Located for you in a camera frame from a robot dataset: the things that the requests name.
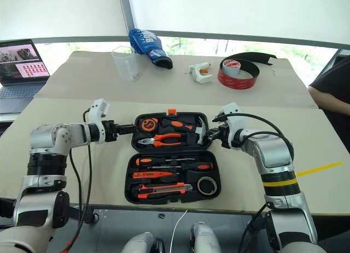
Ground grey window frame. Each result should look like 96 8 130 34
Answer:
0 0 350 57

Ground white plastic clamp bracket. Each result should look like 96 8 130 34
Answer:
189 61 213 84

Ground white red tape roll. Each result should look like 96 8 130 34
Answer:
220 58 241 78

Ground orange voltage tester pen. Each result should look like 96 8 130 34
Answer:
132 170 180 180

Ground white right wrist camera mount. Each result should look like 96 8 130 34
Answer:
218 102 244 149

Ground orange handled pliers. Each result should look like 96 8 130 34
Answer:
137 133 183 148

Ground hammer with orange black handle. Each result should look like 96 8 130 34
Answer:
160 116 209 145

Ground orange knife with metal rail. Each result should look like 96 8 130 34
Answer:
138 183 194 193

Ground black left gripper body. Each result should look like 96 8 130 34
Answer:
102 120 121 143

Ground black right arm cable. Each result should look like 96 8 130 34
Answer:
214 113 295 253

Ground open laptop computer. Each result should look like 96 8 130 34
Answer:
0 39 51 115

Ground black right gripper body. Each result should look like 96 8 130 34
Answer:
217 123 234 150

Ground clear plastic measuring cup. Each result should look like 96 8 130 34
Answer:
111 45 142 83

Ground thin white cable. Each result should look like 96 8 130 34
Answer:
169 209 189 253

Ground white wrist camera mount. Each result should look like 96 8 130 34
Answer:
86 98 112 144
218 102 244 149

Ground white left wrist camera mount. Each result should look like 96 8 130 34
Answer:
86 98 112 144

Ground yellow tape strip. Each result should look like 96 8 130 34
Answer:
296 161 345 178

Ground orange black tape measure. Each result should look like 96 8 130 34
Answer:
140 117 160 132

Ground person in black shirt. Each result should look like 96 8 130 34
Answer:
308 55 350 155

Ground silver rounded shell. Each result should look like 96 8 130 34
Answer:
190 222 222 253
121 231 165 253

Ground black table frame leg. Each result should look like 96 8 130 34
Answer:
67 205 101 224

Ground blue printed glove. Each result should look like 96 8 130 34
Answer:
128 28 174 70

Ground red black band loop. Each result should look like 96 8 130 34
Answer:
217 52 277 90

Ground black plastic tool case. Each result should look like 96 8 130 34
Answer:
124 108 221 205

